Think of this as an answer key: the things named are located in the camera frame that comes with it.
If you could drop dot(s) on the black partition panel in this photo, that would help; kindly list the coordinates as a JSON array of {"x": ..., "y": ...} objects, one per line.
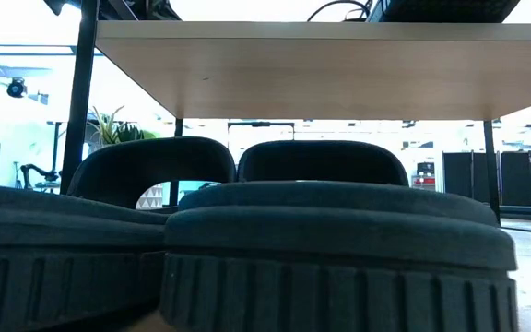
[
  {"x": 519, "y": 177},
  {"x": 459, "y": 175}
]

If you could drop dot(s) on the black round camera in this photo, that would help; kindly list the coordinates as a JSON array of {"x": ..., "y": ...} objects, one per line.
[{"x": 16, "y": 87}]

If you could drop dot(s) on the black stand pole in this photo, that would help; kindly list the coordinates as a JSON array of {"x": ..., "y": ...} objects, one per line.
[{"x": 55, "y": 147}]

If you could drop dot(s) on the green succulent in white pot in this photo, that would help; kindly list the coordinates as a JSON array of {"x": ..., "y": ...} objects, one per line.
[{"x": 122, "y": 133}]

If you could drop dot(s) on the red and white cart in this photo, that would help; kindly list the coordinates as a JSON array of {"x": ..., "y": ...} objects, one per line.
[{"x": 425, "y": 181}]

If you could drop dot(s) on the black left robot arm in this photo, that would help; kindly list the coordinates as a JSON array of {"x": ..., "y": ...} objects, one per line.
[{"x": 118, "y": 8}]

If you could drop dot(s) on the background black robot arm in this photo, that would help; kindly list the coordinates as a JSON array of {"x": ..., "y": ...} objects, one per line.
[{"x": 39, "y": 173}]

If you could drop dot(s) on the wooden shelf with black legs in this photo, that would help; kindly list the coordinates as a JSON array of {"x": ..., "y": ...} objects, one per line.
[{"x": 339, "y": 69}]

